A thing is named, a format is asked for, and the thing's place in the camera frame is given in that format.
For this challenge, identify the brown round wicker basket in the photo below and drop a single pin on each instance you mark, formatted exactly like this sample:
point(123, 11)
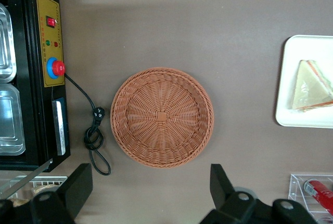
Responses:
point(161, 117)

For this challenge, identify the clear acrylic bottle rack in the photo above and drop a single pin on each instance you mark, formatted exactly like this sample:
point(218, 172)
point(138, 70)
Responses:
point(295, 190)

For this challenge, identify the bagged fried snack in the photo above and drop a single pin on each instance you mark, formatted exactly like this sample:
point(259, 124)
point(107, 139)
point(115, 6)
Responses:
point(44, 189)

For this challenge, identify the cream rectangular tray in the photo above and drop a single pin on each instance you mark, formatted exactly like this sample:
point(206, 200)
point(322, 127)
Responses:
point(288, 78)

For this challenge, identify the red emergency stop button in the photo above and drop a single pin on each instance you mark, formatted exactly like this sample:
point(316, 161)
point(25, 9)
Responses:
point(57, 68)

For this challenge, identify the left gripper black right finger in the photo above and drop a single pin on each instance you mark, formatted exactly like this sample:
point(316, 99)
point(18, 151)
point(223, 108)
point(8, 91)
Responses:
point(221, 187)

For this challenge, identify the black sealing machine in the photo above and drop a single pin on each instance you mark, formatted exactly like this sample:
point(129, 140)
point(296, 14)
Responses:
point(50, 42)

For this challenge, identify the triangle sandwich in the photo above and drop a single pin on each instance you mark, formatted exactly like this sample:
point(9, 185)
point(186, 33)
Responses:
point(309, 89)

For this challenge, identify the red cola bottle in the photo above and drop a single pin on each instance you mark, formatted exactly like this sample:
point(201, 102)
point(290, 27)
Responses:
point(321, 195)

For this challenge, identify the steel food container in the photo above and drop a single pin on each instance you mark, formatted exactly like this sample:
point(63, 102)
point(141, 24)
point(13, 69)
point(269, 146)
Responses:
point(5, 52)
point(6, 141)

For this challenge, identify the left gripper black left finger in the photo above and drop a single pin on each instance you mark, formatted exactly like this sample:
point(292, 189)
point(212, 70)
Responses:
point(78, 187)

